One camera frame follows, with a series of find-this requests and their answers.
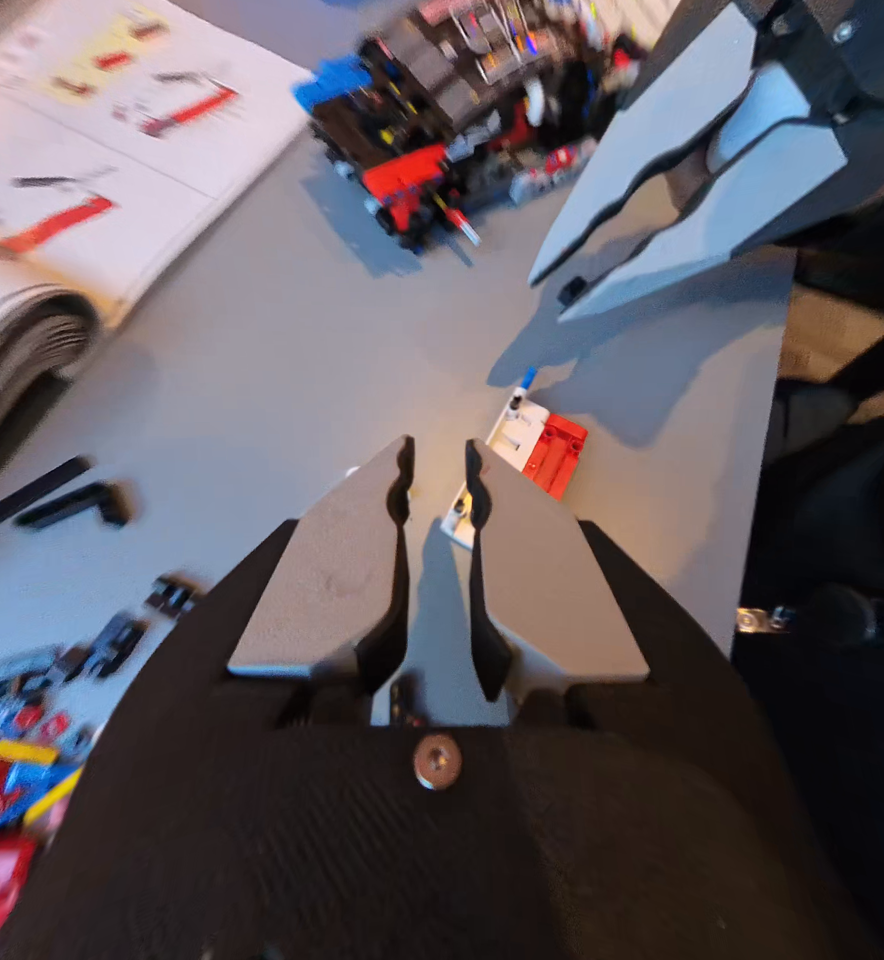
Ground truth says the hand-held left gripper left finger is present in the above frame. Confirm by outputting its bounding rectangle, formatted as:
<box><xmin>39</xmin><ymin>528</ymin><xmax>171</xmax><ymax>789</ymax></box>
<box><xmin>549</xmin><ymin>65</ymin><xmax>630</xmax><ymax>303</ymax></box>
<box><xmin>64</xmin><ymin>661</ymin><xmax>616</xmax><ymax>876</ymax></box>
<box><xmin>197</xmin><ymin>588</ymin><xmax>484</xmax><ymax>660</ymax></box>
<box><xmin>228</xmin><ymin>435</ymin><xmax>416</xmax><ymax>697</ymax></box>

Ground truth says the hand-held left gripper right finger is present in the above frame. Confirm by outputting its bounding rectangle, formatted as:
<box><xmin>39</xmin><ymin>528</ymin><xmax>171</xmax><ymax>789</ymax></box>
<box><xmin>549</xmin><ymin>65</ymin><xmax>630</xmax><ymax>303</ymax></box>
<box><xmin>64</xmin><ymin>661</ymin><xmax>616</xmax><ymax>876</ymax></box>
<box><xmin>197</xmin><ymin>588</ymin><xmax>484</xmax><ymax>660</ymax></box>
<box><xmin>464</xmin><ymin>438</ymin><xmax>650</xmax><ymax>704</ymax></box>

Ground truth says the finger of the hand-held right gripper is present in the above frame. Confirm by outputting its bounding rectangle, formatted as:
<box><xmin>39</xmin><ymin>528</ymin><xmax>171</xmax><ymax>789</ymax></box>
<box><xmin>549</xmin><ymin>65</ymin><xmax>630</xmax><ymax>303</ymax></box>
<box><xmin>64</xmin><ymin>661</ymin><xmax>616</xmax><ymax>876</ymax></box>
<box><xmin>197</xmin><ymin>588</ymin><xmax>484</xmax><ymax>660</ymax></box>
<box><xmin>526</xmin><ymin>3</ymin><xmax>761</xmax><ymax>288</ymax></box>
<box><xmin>556</xmin><ymin>63</ymin><xmax>849</xmax><ymax>324</ymax></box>

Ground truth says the red and white panel assembly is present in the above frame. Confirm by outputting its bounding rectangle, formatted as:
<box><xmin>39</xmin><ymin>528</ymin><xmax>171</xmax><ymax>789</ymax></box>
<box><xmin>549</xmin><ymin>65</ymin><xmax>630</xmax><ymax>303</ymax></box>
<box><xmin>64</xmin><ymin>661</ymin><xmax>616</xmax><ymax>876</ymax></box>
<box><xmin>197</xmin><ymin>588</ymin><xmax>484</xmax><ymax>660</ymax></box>
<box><xmin>440</xmin><ymin>386</ymin><xmax>589</xmax><ymax>549</ymax></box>

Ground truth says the pile of small toy bricks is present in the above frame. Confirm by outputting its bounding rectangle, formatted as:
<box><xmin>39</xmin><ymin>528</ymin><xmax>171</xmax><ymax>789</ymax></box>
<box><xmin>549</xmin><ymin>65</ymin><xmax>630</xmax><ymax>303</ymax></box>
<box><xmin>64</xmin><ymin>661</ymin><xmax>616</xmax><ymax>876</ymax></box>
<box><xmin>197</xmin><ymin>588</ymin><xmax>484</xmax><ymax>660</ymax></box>
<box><xmin>0</xmin><ymin>611</ymin><xmax>150</xmax><ymax>954</ymax></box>

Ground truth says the instruction booklet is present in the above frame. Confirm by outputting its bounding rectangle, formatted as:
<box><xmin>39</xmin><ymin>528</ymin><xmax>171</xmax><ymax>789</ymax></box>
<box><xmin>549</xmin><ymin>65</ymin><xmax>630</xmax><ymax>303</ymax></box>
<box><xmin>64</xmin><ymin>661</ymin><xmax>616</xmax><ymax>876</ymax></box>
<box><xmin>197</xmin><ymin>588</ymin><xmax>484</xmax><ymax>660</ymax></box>
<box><xmin>0</xmin><ymin>0</ymin><xmax>315</xmax><ymax>496</ymax></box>

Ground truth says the grey desk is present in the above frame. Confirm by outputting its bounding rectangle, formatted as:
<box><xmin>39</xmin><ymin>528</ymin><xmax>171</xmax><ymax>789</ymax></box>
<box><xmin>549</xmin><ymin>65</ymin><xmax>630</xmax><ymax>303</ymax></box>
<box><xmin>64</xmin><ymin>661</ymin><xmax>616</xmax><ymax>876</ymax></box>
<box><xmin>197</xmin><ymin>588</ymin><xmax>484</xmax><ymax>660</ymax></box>
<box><xmin>0</xmin><ymin>0</ymin><xmax>799</xmax><ymax>960</ymax></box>

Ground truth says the black pin connector block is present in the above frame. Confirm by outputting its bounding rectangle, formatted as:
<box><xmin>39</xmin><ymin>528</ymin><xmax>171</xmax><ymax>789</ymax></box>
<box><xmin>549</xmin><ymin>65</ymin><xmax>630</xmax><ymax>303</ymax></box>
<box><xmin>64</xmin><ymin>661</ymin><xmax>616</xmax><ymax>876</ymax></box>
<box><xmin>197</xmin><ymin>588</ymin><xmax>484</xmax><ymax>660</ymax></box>
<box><xmin>144</xmin><ymin>573</ymin><xmax>206</xmax><ymax>620</ymax></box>

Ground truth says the metal chair part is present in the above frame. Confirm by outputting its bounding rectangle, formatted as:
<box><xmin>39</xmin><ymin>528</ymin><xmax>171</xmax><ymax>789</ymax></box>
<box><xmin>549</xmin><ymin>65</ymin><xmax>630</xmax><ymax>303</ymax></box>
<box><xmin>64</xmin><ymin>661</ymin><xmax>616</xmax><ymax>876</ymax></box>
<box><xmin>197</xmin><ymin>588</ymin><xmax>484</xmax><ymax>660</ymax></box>
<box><xmin>736</xmin><ymin>603</ymin><xmax>795</xmax><ymax>636</ymax></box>

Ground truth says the partly built toy car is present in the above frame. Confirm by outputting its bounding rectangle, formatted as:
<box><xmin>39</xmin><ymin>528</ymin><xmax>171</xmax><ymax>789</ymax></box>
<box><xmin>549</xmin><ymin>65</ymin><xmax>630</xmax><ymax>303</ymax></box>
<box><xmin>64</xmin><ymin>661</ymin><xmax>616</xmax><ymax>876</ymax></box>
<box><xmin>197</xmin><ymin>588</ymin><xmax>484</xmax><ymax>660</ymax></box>
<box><xmin>292</xmin><ymin>0</ymin><xmax>653</xmax><ymax>252</ymax></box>

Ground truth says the long black flat tile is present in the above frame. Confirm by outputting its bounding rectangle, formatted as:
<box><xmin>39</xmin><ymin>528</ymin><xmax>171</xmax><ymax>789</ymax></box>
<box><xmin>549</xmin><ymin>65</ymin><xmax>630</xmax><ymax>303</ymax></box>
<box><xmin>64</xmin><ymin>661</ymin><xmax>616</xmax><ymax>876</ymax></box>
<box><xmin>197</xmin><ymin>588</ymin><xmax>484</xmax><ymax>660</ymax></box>
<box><xmin>0</xmin><ymin>455</ymin><xmax>94</xmax><ymax>528</ymax></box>

